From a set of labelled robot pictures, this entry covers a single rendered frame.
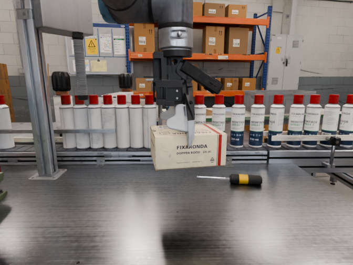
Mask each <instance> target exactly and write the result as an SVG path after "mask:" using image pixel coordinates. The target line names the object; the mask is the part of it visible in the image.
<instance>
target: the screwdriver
mask: <svg viewBox="0 0 353 265"><path fill-rule="evenodd" d="M196 177H197V178H211V179H229V180H230V182H231V183H232V184H246V185H247V184H249V185H261V184H262V177H261V176H260V175H244V174H231V175H230V177H208V176H196Z"/></svg>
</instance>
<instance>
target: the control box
mask: <svg viewBox="0 0 353 265"><path fill-rule="evenodd" d="M32 5H33V9H32V10H33V16H34V22H35V28H36V29H37V30H41V31H42V33H48V34H54V35H61V36H68V37H72V32H82V33H83V36H84V37H87V36H92V35H94V30H93V22H92V8H91V0H32Z"/></svg>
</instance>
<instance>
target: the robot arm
mask: <svg viewBox="0 0 353 265"><path fill-rule="evenodd" d="M98 6H99V11H100V13H101V15H102V18H103V20H104V21H105V22H107V23H109V24H119V25H123V24H136V23H158V30H159V49H160V50H161V52H153V53H152V57H153V102H156V105H164V106H169V109H168V110H166V111H164V112H162V113H161V114H160V118H161V119H164V120H167V127H168V128H170V129H173V130H177V131H182V132H185V133H186V134H187V140H188V147H191V145H192V143H193V140H194V133H195V111H194V98H193V85H192V83H191V81H192V80H194V81H195V82H197V83H198V84H200V85H201V86H203V87H204V89H205V90H206V91H207V92H208V93H211V94H219V93H220V92H221V90H222V88H223V87H224V85H222V84H221V82H220V81H219V80H217V79H216V78H214V77H211V76H209V75H208V74H206V73H205V72H203V71H202V70H200V69H199V68H197V67H196V66H194V65H193V64H191V63H190V62H189V61H187V60H186V59H183V58H190V57H192V51H191V49H192V48H193V0H98ZM173 60H174V62H173V63H174V65H173V64H172V61H173ZM155 86H156V97H155V93H154V87H155Z"/></svg>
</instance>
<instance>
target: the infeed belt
mask: <svg viewBox="0 0 353 265"><path fill-rule="evenodd" d="M55 147H56V152H82V151H151V149H145V148H144V147H143V148H141V149H132V148H128V149H118V148H115V149H104V148H101V149H91V148H89V149H83V150H81V149H77V148H75V149H64V147H63V145H55ZM262 150H266V151H267V149H266V148H264V147H263V146H262V148H259V149H255V148H250V147H249V146H248V144H243V148H241V149H235V148H231V147H230V144H226V151H262ZM0 152H35V146H34V145H15V148H13V149H8V150H0Z"/></svg>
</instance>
